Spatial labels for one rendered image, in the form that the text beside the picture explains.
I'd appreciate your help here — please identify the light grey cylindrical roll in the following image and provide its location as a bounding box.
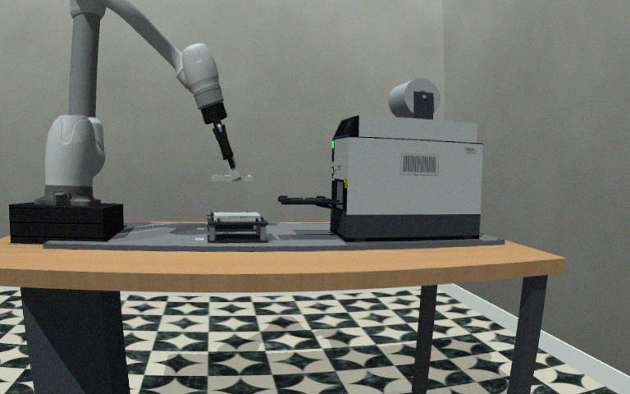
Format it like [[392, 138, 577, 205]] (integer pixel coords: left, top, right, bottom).
[[388, 78, 441, 118]]

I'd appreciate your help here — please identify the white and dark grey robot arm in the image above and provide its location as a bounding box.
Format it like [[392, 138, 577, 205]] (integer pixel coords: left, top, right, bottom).
[[34, 0, 224, 206]]

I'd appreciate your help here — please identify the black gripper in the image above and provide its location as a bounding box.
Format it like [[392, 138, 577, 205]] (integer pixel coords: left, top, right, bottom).
[[201, 103, 240, 180]]

